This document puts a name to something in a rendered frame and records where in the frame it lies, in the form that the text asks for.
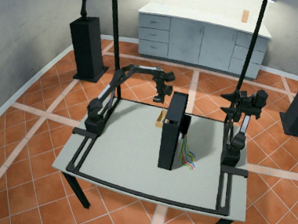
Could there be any open tan cardboard box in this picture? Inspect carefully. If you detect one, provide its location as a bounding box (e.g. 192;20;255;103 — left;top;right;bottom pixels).
155;110;169;128

